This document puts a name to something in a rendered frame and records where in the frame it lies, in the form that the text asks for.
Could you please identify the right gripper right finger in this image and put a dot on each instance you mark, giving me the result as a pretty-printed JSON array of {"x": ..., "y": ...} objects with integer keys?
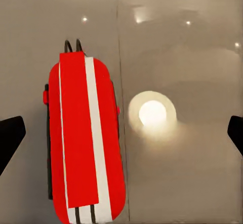
[{"x": 235, "y": 131}]

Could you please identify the radio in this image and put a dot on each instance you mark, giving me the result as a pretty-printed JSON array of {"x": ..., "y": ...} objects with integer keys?
[{"x": 84, "y": 164}]

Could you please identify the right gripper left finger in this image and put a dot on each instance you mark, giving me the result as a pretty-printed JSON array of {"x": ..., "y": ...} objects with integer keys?
[{"x": 12, "y": 132}]

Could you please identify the coffee table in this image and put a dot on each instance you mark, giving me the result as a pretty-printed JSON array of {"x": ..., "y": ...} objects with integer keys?
[{"x": 177, "y": 72}]

